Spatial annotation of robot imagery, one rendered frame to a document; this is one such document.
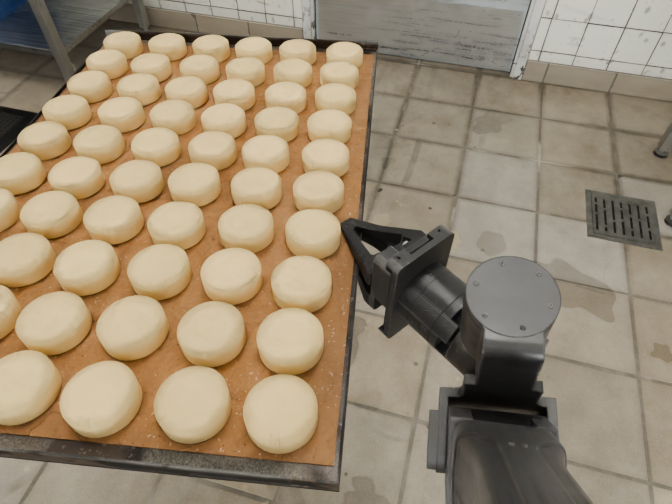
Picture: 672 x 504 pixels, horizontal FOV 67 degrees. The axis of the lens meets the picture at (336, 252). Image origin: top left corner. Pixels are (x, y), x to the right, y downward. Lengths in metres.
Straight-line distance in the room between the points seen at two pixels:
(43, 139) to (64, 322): 0.26
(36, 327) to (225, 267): 0.15
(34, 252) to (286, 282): 0.22
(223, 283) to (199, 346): 0.06
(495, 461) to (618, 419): 1.38
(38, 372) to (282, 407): 0.17
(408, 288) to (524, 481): 0.21
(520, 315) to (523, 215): 1.68
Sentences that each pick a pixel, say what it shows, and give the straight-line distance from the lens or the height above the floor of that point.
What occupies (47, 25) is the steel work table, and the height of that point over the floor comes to 0.36.
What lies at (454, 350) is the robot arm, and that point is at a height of 1.01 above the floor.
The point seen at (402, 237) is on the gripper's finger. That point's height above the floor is 1.02.
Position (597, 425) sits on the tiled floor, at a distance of 1.61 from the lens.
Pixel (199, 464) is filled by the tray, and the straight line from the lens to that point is 0.37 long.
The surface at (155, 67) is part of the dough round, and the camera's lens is 0.73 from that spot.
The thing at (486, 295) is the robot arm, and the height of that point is 1.10.
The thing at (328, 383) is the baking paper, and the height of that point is 1.01.
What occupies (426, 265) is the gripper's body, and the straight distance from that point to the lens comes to 0.42.
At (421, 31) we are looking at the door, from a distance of 2.68.
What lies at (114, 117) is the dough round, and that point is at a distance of 0.64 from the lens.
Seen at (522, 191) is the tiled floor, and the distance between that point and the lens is 2.09.
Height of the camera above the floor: 1.36
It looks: 51 degrees down
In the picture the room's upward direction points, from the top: straight up
